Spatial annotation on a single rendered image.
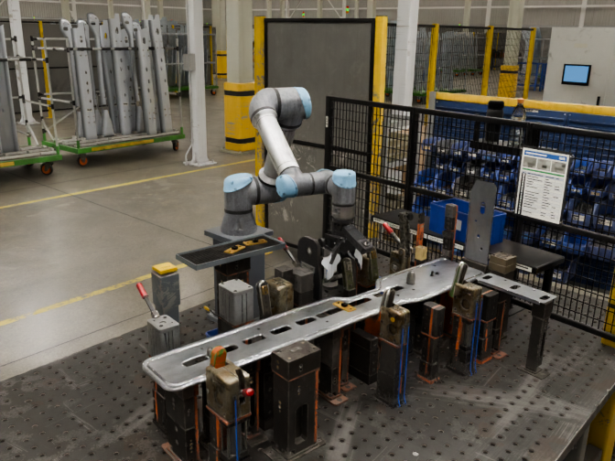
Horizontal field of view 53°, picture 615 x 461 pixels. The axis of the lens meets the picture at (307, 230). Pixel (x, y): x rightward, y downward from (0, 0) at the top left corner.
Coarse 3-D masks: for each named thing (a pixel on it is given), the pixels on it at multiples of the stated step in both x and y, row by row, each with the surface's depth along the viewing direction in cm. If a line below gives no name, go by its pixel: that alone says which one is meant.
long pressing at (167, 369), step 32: (384, 288) 225; (416, 288) 226; (448, 288) 227; (288, 320) 199; (320, 320) 199; (352, 320) 200; (192, 352) 178; (256, 352) 179; (160, 384) 163; (192, 384) 163
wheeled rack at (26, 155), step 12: (0, 60) 766; (12, 60) 777; (24, 60) 786; (48, 60) 777; (48, 72) 781; (24, 96) 855; (24, 108) 859; (0, 156) 792; (12, 156) 783; (24, 156) 793; (48, 156) 803; (60, 156) 815; (48, 168) 817
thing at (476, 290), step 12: (456, 288) 220; (468, 288) 216; (480, 288) 216; (456, 300) 221; (468, 300) 217; (480, 300) 218; (456, 312) 222; (468, 312) 218; (480, 312) 219; (456, 324) 223; (468, 324) 219; (456, 336) 225; (468, 336) 221; (456, 348) 225; (468, 348) 223; (456, 360) 226; (468, 360) 225; (456, 372) 227; (468, 372) 225
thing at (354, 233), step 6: (348, 228) 199; (354, 228) 201; (348, 234) 198; (354, 234) 198; (360, 234) 199; (354, 240) 196; (360, 240) 197; (366, 240) 198; (354, 246) 197; (360, 246) 195; (366, 246) 195; (372, 246) 197; (366, 252) 196
